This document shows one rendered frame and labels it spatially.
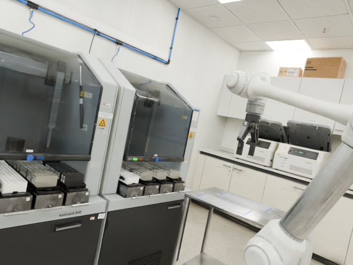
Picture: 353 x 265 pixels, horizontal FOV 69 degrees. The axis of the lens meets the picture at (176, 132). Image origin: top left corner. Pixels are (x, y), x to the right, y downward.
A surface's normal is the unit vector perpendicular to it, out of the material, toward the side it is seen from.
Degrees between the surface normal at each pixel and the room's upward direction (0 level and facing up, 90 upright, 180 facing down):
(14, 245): 90
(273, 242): 78
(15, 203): 90
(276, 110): 90
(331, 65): 90
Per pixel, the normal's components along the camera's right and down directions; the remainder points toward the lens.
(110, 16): 0.73, 0.18
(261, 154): -0.68, -0.10
